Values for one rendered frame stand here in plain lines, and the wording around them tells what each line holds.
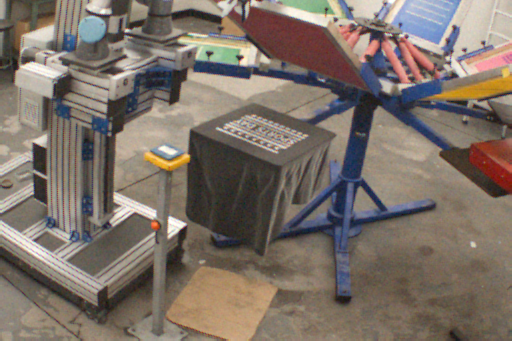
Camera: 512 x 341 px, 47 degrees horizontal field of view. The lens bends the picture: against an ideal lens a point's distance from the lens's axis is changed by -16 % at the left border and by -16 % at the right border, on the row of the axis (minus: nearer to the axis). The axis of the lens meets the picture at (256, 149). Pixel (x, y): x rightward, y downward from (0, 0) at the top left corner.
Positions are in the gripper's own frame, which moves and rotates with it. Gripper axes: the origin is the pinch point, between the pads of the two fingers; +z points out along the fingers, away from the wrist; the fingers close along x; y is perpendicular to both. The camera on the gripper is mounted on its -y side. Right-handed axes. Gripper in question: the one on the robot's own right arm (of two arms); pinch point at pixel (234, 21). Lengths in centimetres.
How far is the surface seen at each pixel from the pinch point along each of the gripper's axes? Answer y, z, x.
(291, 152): -19, 44, -41
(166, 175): 10, 63, -2
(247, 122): 10, 41, -52
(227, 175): 1, 61, -31
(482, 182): -97, 31, -84
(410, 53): -22, -16, -152
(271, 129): -1, 40, -54
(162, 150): 13, 54, 0
